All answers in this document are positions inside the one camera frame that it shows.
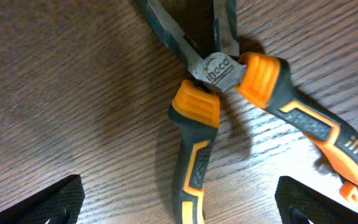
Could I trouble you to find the orange black long-nose pliers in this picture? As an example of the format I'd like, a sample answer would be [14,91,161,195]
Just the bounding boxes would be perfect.
[138,0,358,223]

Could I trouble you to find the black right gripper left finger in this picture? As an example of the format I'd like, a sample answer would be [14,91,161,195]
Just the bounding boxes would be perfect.
[0,174,85,224]

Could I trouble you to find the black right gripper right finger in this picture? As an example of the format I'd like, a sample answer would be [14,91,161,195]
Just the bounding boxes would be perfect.
[275,176,358,224]

